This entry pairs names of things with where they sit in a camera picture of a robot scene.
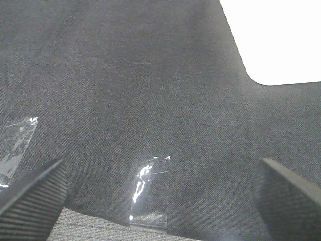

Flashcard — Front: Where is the clear tape strip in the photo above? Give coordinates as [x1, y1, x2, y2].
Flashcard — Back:
[129, 156, 171, 232]
[1, 117, 38, 190]

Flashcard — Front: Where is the black table cloth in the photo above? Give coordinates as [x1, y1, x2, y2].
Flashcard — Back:
[1, 1, 320, 240]

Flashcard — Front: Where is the middle clear tape strip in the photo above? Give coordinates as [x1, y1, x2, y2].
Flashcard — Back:
[1, 117, 38, 190]

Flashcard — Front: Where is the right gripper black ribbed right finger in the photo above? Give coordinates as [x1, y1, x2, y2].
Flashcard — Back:
[254, 158, 320, 240]

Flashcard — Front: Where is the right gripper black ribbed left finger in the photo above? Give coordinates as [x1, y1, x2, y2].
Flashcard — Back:
[1, 159, 68, 240]

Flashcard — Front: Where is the right clear tape strip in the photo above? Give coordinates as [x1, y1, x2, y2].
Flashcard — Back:
[129, 156, 171, 232]

